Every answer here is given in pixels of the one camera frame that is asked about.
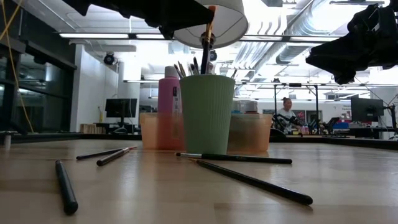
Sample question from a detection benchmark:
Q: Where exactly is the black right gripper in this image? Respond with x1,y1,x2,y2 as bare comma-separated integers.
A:
305,3,398,86

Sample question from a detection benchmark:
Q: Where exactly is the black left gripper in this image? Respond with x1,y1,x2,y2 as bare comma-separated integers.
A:
62,0,216,40

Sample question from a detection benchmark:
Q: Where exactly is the orange tip paint brush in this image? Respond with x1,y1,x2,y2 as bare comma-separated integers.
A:
200,5,218,75

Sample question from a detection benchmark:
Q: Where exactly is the large pink paint bottle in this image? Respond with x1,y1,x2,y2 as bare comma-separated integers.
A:
157,65,183,151

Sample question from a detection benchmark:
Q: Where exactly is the brown small paint bottle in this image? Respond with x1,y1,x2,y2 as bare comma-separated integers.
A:
243,100,259,115

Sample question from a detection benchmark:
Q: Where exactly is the black computer monitor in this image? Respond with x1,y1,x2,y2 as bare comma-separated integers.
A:
350,96,386,123
104,98,138,126

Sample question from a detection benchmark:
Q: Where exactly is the white shade table lamp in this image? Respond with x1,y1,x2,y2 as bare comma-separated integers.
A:
173,0,249,75

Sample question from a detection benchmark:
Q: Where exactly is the person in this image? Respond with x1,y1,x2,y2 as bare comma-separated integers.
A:
275,96,304,135

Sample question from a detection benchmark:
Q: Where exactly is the mint green ribbed cup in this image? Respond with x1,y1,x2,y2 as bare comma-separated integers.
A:
179,73,236,156

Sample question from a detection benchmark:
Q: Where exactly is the orange translucent plastic tray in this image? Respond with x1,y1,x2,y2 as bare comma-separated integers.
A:
139,112,273,155

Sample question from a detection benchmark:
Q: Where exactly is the stack of wooden blocks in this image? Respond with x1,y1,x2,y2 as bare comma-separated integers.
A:
80,123,104,134

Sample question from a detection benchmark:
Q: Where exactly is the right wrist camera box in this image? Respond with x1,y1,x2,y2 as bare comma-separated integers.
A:
347,3,381,34

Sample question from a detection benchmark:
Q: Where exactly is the yellow extension cable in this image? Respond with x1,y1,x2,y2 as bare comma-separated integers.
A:
0,0,35,134

